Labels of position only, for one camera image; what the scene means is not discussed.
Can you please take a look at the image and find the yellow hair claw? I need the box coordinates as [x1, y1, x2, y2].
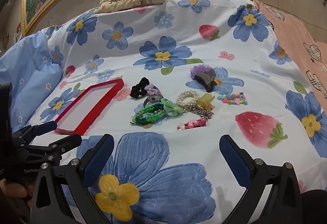
[195, 94, 214, 110]

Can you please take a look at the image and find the green braided bracelet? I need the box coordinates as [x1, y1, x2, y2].
[131, 103, 170, 127]

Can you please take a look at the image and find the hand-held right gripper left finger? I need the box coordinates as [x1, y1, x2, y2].
[31, 133, 115, 224]

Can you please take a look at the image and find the white pearl bracelet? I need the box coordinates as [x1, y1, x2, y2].
[176, 90, 201, 108]

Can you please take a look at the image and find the pink hair clip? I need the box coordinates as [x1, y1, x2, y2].
[177, 118, 208, 130]

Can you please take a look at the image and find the silver chain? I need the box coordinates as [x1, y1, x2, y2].
[183, 104, 214, 121]

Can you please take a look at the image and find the colourful bead bracelet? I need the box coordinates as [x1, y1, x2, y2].
[217, 92, 248, 106]

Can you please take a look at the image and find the purple frilly scrunchie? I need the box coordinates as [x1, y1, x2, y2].
[189, 64, 214, 81]

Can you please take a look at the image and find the dark glitter hair claw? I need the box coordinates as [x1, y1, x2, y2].
[193, 68, 217, 93]

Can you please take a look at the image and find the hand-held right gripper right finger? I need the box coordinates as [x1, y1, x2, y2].
[219, 134, 303, 224]

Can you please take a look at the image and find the person's left hand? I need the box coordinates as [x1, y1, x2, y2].
[0, 178, 34, 214]

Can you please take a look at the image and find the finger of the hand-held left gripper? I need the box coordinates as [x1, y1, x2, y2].
[11, 120, 58, 146]
[28, 134, 83, 161]

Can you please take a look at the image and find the purple bow hair tie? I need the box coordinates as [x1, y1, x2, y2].
[144, 83, 162, 97]

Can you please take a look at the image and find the floral strawberry bed sheet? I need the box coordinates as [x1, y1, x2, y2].
[33, 0, 327, 224]

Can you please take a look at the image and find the silver wrist watch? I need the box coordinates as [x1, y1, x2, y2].
[143, 94, 164, 108]

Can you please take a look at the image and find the red shallow box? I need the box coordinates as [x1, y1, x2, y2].
[54, 79, 125, 136]

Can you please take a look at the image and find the pink heart print blanket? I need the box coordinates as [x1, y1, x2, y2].
[253, 0, 327, 99]

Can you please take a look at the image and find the light blue pillow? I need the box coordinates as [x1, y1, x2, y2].
[0, 31, 64, 135]

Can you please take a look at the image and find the black scrunchie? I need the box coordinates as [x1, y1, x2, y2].
[129, 77, 151, 99]

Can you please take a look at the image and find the green bow hair tie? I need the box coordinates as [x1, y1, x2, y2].
[160, 98, 184, 118]

